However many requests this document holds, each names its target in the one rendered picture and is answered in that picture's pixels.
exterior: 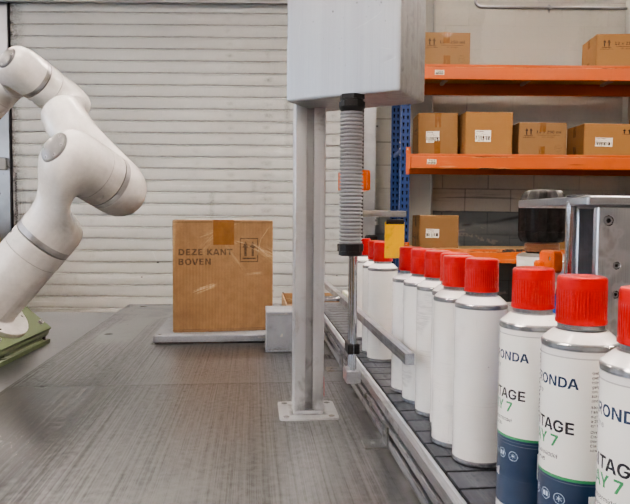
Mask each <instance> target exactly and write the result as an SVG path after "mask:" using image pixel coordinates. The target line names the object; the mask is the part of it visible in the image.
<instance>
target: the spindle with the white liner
mask: <svg viewBox="0 0 630 504"><path fill-rule="evenodd" d="M560 197H566V196H565V194H564V193H563V192H562V191H560V190H554V189H534V190H528V191H525V192H524V193H523V195H522V196H521V198H520V200H532V199H546V198H560ZM565 220H566V208H519V207H518V238H519V239H520V241H523V242H525V243H524V246H525V247H524V250H525V251H526V252H521V253H519V254H517V255H516V261H517V266H534V261H535V260H539V254H540V252H541V251H542V250H557V251H560V248H559V247H560V244H559V242H564V241H565ZM553 242H554V243H553ZM517 266H516V267H517Z"/></svg>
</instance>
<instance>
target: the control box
mask: <svg viewBox="0 0 630 504"><path fill-rule="evenodd" d="M425 25H426V0H288V46H287V100H288V102H290V103H293V104H296V105H299V106H302V107H305V108H308V109H314V108H326V112H327V111H338V110H340V109H339V102H341V101H340V95H341V94H343V93H360V94H365V99H364V102H365V108H372V107H383V106H394V105H405V104H417V103H422V102H424V85H425Z"/></svg>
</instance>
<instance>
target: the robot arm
mask: <svg viewBox="0 0 630 504"><path fill-rule="evenodd" d="M22 97H25V98H27V99H28V100H30V101H31V102H33V103H34V104H36V105H37V106H38V107H40V108H41V109H42V111H41V121H42V124H43V127H44V129H45V131H46V132H47V134H48V136H49V139H48V140H47V141H46V142H45V143H44V145H43V146H42V148H41V150H40V153H39V158H38V190H37V195H36V198H35V200H34V202H33V204H32V206H31V207H30V209H29V210H28V211H27V212H26V214H25V215H24V216H23V217H22V218H21V219H20V221H19V222H18V223H17V224H16V225H15V226H14V228H13V229H12V230H11V231H10V232H9V233H8V234H7V236H6V237H5V238H4V239H3V240H2V241H1V243H0V336H1V337H6V338H19V337H22V336H23V335H24V334H25V333H26V332H27V331H28V321H27V319H26V317H25V315H24V314H23V312H22V310H23V309H24V308H25V307H26V306H27V304H28V303H29V302H30V301H31V300H32V299H33V298H34V296H35V295H36V294H37V293H38V292H39V291H40V289H41V288H42V287H43V286H44V285H45V284H46V282H47V281H48V280H49V279H50V278H51V277H52V275H53V274H54V273H55V272H56V271H57V270H58V269H59V267H60V266H61V265H62V264H63V263H64V262H65V261H66V259H67V258H68V257H69V256H70V255H71V254H72V252H73V251H74V250H75V249H76V248H77V246H78V245H79V243H80V242H81V240H82V237H83V231H82V228H81V225H80V223H79V222H78V220H77V219H76V217H75V216H74V214H73V213H72V212H71V204H72V201H73V200H74V198H75V197H78V198H79V199H81V200H83V201H85V202H86V203H88V204H90V205H91V206H93V207H95V208H97V209H98V210H100V211H102V212H104V213H106V214H109V215H112V216H127V215H130V214H132V213H134V212H135V211H137V210H138V209H139V208H140V207H141V205H142V204H143V202H144V200H145V197H146V192H147V186H146V181H145V179H144V176H143V175H142V173H141V171H140V170H139V169H138V168H137V166H136V165H135V164H134V163H133V162H132V161H131V160H130V159H129V158H127V157H126V156H125V155H124V154H123V153H122V152H121V151H120V150H119V149H118V148H117V147H116V146H115V145H114V144H113V143H112V142H111V141H110V140H109V139H108V138H107V137H106V136H105V135H104V134H103V133H102V132H101V131H100V129H99V128H98V127H97V126H96V125H95V123H94V122H93V121H92V119H91V118H90V116H89V115H88V113H89V111H90V108H91V102H90V100H89V98H88V96H87V95H86V94H85V93H84V91H83V90H82V89H81V88H80V87H78V86H77V85H76V84H75V83H74V82H73V81H71V80H70V79H69V78H67V77H66V76H65V75H64V74H62V73H61V72H60V71H58V70H57V69H56V68H55V67H53V66H52V65H51V64H49V63H48V62H47V61H46V60H44V59H43V58H42V57H41V56H39V55H38V54H36V53H35V52H33V51H32V50H30V49H28V48H26V47H23V46H18V45H17V46H12V47H9V48H8V49H6V50H5V51H4V52H3V53H2V54H1V56H0V120H1V118H2V117H3V116H4V115H5V114H6V113H7V112H8V111H9V110H10V109H11V108H12V107H13V106H14V105H15V104H16V102H17V101H18V100H19V99H21V98H22Z"/></svg>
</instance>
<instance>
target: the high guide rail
mask: <svg viewBox="0 0 630 504"><path fill-rule="evenodd" d="M324 288H325V289H326V290H328V291H329V292H330V293H331V294H332V295H333V296H339V302H340V303H341V304H342V305H343V306H344V307H345V308H346V309H347V310H348V298H347V297H346V296H345V295H343V294H342V293H341V292H340V291H339V290H337V289H336V288H335V287H334V286H333V285H331V284H330V283H329V282H328V281H327V280H325V283H324ZM357 319H358V320H359V321H360V322H361V323H362V324H363V325H364V326H365V327H366V328H367V329H368V330H369V331H370V332H371V333H372V334H373V335H374V336H376V337H377V338H378V339H379V340H380V341H381V342H382V343H383V344H384V345H385V346H386V347H387V348H388V349H389V350H390V351H391V352H392V353H393V354H394V355H395V356H396V357H397V358H398V359H400V360H401V361H402V362H403V363H404V364H405V365H414V355H415V354H414V353H413V352H412V351H410V350H409V349H408V348H407V347H406V346H404V345H403V344H402V343H401V342H400V341H398V340H397V339H396V338H395V337H394V336H393V335H391V334H390V333H389V332H388V331H387V330H385V329H384V328H383V327H382V326H381V325H379V324H378V323H377V322H376V321H375V320H373V319H372V318H371V317H370V316H369V315H367V314H366V313H365V312H364V311H363V310H361V309H360V308H359V307H358V306H357Z"/></svg>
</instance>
